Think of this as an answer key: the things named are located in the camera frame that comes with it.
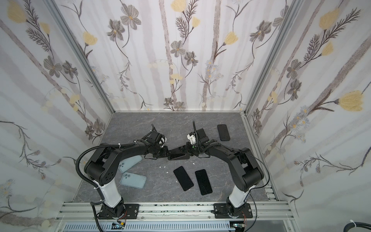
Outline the upper translucent green case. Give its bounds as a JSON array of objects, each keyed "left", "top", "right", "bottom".
[{"left": 118, "top": 155, "right": 142, "bottom": 173}]

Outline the black phone case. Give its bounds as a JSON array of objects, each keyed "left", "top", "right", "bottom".
[
  {"left": 168, "top": 154, "right": 190, "bottom": 160},
  {"left": 217, "top": 124, "right": 231, "bottom": 141}
]

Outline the black phone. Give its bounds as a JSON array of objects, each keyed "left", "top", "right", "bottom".
[
  {"left": 170, "top": 148, "right": 189, "bottom": 155},
  {"left": 195, "top": 169, "right": 213, "bottom": 196},
  {"left": 173, "top": 166, "right": 194, "bottom": 191}
]

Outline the lower translucent green case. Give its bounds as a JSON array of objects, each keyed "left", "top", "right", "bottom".
[{"left": 120, "top": 172, "right": 147, "bottom": 189}]

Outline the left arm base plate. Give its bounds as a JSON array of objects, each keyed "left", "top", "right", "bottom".
[{"left": 98, "top": 204, "right": 139, "bottom": 219}]

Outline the black hose bottom corner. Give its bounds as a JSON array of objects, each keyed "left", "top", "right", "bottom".
[{"left": 343, "top": 220, "right": 371, "bottom": 232}]

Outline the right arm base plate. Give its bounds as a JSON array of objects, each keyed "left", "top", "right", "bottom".
[{"left": 212, "top": 203, "right": 253, "bottom": 219}]

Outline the aluminium mounting rail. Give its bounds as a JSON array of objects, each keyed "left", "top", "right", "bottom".
[{"left": 54, "top": 201, "right": 295, "bottom": 223}]

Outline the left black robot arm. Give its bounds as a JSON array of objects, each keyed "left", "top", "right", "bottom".
[{"left": 75, "top": 130, "right": 169, "bottom": 219}]

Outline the translucent green case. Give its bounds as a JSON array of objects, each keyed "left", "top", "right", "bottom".
[
  {"left": 118, "top": 155, "right": 142, "bottom": 173},
  {"left": 120, "top": 172, "right": 147, "bottom": 189}
]

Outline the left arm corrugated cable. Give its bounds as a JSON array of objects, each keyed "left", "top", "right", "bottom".
[{"left": 74, "top": 142, "right": 137, "bottom": 232}]

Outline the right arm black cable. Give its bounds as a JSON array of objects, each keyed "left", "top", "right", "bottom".
[{"left": 192, "top": 121, "right": 271, "bottom": 232}]

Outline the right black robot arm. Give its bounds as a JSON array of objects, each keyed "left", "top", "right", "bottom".
[{"left": 186, "top": 129, "right": 264, "bottom": 218}]

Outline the white perforated cable duct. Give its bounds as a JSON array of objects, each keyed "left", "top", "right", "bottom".
[{"left": 62, "top": 221, "right": 235, "bottom": 232}]

